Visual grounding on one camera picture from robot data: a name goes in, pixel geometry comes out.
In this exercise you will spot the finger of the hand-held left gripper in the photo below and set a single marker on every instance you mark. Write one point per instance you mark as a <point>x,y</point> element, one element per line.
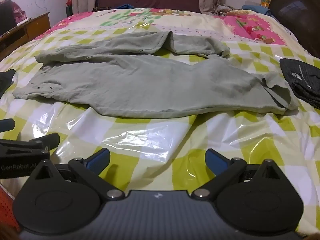
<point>32,143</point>
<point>6,125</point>

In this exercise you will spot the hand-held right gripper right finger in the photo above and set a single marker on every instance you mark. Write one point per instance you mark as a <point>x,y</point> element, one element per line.
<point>215,159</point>

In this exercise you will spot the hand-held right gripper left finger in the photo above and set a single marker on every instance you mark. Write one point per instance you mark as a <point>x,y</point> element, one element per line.
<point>98,159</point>

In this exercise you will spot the grey green pants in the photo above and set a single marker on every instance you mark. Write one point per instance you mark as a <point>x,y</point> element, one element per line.
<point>150,80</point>

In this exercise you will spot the black folded garment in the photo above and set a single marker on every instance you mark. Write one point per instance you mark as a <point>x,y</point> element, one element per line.
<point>5,82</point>

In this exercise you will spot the orange red cloth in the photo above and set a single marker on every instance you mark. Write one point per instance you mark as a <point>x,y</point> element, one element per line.
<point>7,210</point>

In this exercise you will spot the wooden cabinet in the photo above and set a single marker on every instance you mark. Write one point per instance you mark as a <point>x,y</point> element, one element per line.
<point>27,30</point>

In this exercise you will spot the black television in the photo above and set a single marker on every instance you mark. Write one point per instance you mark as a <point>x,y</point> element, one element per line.
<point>6,17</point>

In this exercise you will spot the pink cloth pile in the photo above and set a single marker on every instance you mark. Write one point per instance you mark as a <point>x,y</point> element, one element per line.
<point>19,11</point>

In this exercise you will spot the dark grey folded garment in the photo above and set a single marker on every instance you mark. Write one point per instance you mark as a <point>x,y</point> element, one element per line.
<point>302,80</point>

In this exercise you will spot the blue cloth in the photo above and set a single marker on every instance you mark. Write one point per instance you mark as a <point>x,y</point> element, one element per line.
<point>257,9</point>

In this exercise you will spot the dark brown headboard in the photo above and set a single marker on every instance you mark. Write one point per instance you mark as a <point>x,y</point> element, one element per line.
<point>297,15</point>

